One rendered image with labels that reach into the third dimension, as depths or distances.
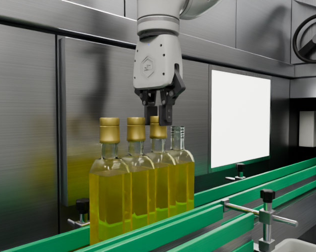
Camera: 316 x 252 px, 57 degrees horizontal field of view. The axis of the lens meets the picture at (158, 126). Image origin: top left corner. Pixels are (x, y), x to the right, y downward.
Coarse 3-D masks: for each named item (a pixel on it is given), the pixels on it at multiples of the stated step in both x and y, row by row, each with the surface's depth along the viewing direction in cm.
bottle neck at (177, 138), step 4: (172, 128) 62; (176, 128) 61; (180, 128) 61; (172, 132) 62; (176, 132) 61; (180, 132) 61; (172, 136) 62; (176, 136) 61; (180, 136) 62; (172, 140) 62; (176, 140) 61; (180, 140) 62; (172, 144) 62; (176, 144) 61; (180, 144) 62; (176, 148) 61; (180, 148) 62
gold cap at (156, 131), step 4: (152, 116) 57; (156, 116) 57; (152, 120) 57; (156, 120) 57; (152, 124) 57; (156, 124) 57; (152, 128) 57; (156, 128) 57; (160, 128) 57; (164, 128) 57; (152, 132) 57; (156, 132) 57; (160, 132) 57; (164, 132) 58; (152, 136) 57; (156, 136) 57; (160, 136) 57; (164, 136) 57
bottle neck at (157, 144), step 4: (152, 140) 58; (156, 140) 57; (160, 140) 57; (164, 140) 58; (152, 144) 58; (156, 144) 57; (160, 144) 57; (164, 144) 58; (152, 148) 58; (156, 148) 57; (160, 148) 57; (164, 148) 58
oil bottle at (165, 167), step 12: (156, 156) 56; (168, 156) 58; (156, 168) 55; (168, 168) 57; (156, 180) 55; (168, 180) 57; (156, 192) 56; (168, 192) 57; (156, 204) 56; (168, 204) 57; (156, 216) 56; (168, 216) 58
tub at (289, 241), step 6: (288, 240) 75; (294, 240) 75; (300, 240) 75; (276, 246) 72; (282, 246) 72; (288, 246) 75; (294, 246) 75; (300, 246) 74; (306, 246) 73; (312, 246) 72
